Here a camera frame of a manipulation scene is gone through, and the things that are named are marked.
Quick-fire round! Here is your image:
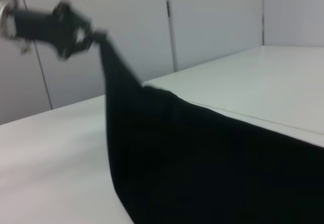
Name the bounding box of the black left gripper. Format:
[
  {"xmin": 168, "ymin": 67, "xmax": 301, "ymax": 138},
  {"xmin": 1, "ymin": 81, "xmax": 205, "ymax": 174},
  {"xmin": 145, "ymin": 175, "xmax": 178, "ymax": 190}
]
[{"xmin": 12, "ymin": 1, "xmax": 107, "ymax": 59}]

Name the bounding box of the black t-shirt with FREE print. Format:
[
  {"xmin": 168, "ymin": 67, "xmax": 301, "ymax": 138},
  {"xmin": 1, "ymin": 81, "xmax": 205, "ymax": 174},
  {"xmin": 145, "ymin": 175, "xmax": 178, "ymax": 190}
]
[{"xmin": 94, "ymin": 30, "xmax": 324, "ymax": 224}]

